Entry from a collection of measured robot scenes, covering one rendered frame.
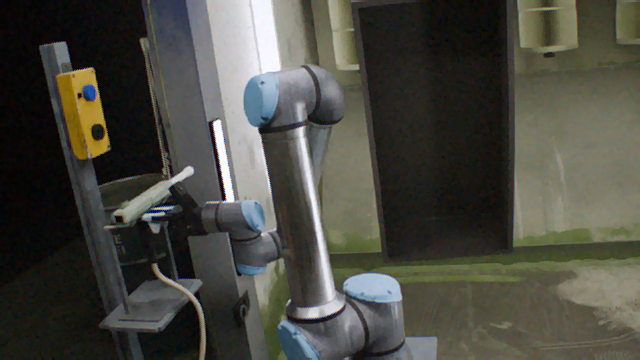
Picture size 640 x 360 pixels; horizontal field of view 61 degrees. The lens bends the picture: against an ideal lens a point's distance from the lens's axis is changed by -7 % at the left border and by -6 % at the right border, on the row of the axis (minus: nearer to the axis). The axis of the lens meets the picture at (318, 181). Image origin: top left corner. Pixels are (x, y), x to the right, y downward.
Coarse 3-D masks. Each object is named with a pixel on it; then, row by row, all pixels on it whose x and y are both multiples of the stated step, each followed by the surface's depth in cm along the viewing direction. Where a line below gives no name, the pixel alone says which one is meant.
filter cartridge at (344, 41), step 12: (336, 0) 334; (348, 0) 331; (336, 12) 337; (348, 12) 333; (336, 24) 340; (348, 24) 336; (336, 36) 344; (348, 36) 338; (336, 48) 347; (348, 48) 340; (336, 60) 352; (348, 60) 343
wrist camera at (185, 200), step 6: (174, 186) 164; (180, 186) 166; (174, 192) 165; (180, 192) 165; (186, 192) 167; (180, 198) 165; (186, 198) 166; (192, 198) 168; (180, 204) 165; (186, 204) 165; (192, 204) 167; (186, 210) 166; (192, 210) 165; (192, 216) 166
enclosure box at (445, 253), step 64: (384, 0) 208; (448, 0) 238; (512, 0) 203; (384, 64) 255; (448, 64) 252; (512, 64) 214; (384, 128) 270; (448, 128) 267; (512, 128) 227; (384, 192) 287; (448, 192) 283; (512, 192) 241; (384, 256) 263; (448, 256) 260
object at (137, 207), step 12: (192, 168) 204; (168, 180) 186; (180, 180) 196; (144, 192) 176; (156, 192) 177; (168, 192) 184; (120, 204) 161; (132, 204) 165; (144, 204) 169; (156, 204) 177; (120, 216) 159; (132, 216) 162; (144, 228) 171; (144, 240) 172
